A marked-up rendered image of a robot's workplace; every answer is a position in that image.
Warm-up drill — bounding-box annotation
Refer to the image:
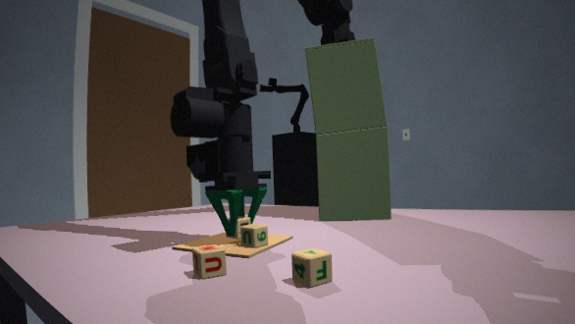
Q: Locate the tan flat mat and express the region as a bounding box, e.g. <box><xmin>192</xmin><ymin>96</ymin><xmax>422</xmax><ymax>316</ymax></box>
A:
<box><xmin>172</xmin><ymin>232</ymin><xmax>293</xmax><ymax>258</ymax></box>

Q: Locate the beige letter block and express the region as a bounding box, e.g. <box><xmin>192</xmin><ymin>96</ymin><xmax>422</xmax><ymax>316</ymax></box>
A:
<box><xmin>192</xmin><ymin>244</ymin><xmax>227</xmax><ymax>280</ymax></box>
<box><xmin>240</xmin><ymin>224</ymin><xmax>268</xmax><ymax>248</ymax></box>
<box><xmin>291</xmin><ymin>248</ymin><xmax>333</xmax><ymax>288</ymax></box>
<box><xmin>226</xmin><ymin>216</ymin><xmax>251</xmax><ymax>239</ymax></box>

